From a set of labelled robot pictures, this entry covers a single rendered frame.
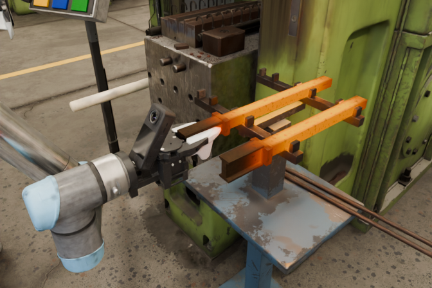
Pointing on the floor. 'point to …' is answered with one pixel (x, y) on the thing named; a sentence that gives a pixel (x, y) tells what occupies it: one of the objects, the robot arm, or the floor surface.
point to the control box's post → (101, 82)
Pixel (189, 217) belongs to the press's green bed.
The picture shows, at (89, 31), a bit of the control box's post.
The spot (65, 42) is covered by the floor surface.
